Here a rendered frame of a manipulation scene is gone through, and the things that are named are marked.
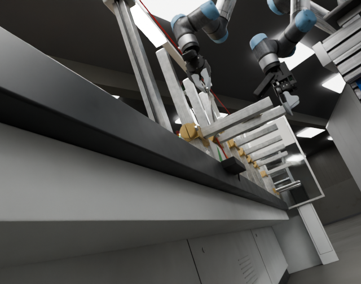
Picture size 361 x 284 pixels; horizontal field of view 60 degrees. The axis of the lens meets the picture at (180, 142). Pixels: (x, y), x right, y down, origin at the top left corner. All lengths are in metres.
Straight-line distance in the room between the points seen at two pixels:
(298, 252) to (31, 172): 3.61
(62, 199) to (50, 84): 0.12
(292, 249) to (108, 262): 3.23
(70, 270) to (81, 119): 0.35
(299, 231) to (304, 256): 0.25
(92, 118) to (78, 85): 0.04
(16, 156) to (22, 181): 0.03
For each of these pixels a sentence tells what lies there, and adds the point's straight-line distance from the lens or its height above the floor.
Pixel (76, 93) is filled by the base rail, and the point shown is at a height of 0.66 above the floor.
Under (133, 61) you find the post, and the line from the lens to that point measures 0.84.
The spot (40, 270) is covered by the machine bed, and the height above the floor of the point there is 0.51.
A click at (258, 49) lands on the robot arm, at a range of 1.35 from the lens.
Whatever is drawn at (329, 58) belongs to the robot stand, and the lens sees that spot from 1.24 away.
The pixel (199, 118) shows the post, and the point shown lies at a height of 0.94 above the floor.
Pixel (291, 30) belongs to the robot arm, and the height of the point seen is 1.12.
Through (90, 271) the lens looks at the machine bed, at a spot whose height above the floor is 0.49.
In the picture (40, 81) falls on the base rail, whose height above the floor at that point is 0.65.
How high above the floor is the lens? 0.44
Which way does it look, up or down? 20 degrees up
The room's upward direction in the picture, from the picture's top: 19 degrees counter-clockwise
